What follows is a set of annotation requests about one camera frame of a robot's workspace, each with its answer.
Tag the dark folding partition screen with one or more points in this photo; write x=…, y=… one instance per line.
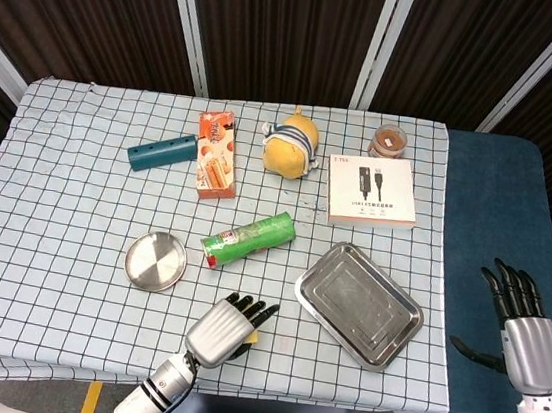
x=287, y=31

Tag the round metal plate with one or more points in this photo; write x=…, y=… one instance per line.
x=155, y=262

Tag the clear jar brown contents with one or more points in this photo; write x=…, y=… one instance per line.
x=388, y=142

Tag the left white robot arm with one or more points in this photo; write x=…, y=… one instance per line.
x=158, y=388

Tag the dark teal table pad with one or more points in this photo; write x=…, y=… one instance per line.
x=496, y=218

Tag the green cylindrical chip can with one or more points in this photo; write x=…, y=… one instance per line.
x=246, y=240

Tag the rectangular steel tray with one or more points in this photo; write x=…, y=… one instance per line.
x=359, y=305

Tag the checkered tablecloth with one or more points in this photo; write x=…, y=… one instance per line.
x=68, y=302

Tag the orange snack box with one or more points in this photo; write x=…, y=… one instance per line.
x=217, y=159

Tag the yellow sponge block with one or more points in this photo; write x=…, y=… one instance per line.
x=253, y=339

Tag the yellow plush toy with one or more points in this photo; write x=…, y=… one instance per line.
x=287, y=155

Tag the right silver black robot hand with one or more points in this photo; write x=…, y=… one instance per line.
x=532, y=354

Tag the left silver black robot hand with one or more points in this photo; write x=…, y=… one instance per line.
x=218, y=330

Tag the dark teal cylinder with holes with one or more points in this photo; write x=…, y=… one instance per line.
x=162, y=152

